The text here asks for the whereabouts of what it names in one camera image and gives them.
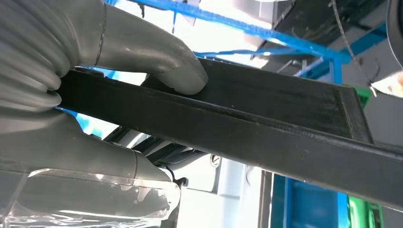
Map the green plastic crate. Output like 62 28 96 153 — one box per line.
347 195 384 228
355 85 373 109

